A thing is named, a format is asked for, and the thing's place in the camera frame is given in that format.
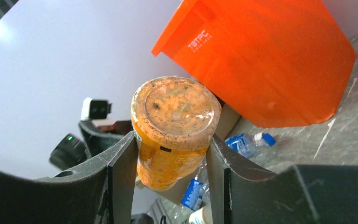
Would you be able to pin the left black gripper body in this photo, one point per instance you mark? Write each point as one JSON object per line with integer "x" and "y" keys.
{"x": 99, "y": 138}

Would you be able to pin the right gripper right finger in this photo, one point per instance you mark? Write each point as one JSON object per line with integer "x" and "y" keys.
{"x": 242, "y": 192}

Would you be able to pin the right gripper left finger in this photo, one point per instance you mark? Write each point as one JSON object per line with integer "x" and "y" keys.
{"x": 98, "y": 191}

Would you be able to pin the blue label bottle white cap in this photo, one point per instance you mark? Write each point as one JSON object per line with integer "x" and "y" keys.
{"x": 247, "y": 144}

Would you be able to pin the small orange bottle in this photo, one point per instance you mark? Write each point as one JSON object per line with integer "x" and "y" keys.
{"x": 174, "y": 120}

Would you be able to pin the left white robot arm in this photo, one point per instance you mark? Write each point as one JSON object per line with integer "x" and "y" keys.
{"x": 71, "y": 149}

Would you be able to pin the orange plastic bin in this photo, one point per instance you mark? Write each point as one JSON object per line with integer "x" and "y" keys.
{"x": 278, "y": 63}

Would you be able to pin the blue label water bottle middle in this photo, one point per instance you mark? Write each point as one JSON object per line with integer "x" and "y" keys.
{"x": 196, "y": 196}

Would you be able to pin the brown tea bottle green cap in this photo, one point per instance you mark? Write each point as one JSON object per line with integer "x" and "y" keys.
{"x": 201, "y": 216}

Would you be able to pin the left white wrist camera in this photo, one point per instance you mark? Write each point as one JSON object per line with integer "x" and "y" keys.
{"x": 95, "y": 109}

